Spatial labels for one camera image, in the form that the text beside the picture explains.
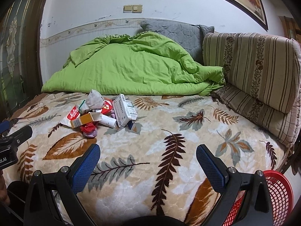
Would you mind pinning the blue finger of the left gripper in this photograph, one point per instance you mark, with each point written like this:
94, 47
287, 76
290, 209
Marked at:
6, 125

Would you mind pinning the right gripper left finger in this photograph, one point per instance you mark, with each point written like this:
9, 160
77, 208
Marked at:
41, 207

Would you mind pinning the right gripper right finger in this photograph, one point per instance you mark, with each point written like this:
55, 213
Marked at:
223, 182

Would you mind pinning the red white wet wipe packet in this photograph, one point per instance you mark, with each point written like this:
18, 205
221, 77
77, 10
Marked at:
72, 115

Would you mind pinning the red crinkled snack wrapper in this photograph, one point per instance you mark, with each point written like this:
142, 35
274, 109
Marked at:
89, 127

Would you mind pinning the purple wrapper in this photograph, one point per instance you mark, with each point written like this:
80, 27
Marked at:
91, 134

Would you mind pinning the orange white small box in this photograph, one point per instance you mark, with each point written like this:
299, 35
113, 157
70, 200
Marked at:
85, 119

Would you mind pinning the white sock green trim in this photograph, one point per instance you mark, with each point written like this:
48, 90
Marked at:
93, 101

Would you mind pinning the white spray bottle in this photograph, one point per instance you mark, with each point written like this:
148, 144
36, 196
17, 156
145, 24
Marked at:
108, 121

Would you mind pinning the red white torn carton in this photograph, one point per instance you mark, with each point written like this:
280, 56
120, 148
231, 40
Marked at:
107, 107

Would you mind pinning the white blue medicine box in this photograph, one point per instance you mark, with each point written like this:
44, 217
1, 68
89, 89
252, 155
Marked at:
121, 111

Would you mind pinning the striped floral lower cushion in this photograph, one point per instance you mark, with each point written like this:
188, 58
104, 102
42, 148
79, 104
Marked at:
285, 127

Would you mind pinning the striped floral cushion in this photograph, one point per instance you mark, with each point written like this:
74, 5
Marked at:
266, 67
285, 127

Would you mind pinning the leaf pattern bed blanket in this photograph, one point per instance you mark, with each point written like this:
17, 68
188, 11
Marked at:
152, 168

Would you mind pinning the dark wooden glass door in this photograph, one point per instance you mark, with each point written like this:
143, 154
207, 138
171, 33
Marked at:
20, 61

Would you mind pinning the white printed small box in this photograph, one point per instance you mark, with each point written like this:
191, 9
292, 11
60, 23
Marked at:
131, 110

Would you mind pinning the striped floral upper cushion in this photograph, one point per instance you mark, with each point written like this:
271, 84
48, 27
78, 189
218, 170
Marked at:
266, 67

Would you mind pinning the green duvet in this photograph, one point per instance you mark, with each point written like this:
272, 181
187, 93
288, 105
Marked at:
144, 64

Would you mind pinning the wooden cabinet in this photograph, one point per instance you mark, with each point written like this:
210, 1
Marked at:
291, 28

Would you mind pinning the grey quilted pillow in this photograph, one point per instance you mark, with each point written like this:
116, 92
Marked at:
188, 36

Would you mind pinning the beige wall switch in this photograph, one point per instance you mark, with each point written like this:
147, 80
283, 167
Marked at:
132, 8

